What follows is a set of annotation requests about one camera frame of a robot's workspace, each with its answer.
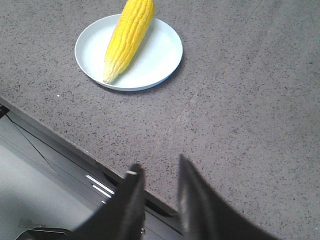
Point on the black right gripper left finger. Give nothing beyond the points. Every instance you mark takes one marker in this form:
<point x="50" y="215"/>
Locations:
<point x="121" y="218"/>

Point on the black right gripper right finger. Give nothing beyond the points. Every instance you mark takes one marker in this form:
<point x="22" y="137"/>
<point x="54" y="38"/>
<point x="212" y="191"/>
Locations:
<point x="204" y="215"/>

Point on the light blue round plate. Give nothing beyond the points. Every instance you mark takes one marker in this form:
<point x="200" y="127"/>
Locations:
<point x="158" y="56"/>

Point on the yellow corn cob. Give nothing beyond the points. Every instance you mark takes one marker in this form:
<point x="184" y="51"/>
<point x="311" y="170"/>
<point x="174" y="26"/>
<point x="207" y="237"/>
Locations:
<point x="127" y="36"/>

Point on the grey cabinet drawer front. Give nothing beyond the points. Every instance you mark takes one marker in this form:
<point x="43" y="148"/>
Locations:
<point x="46" y="191"/>

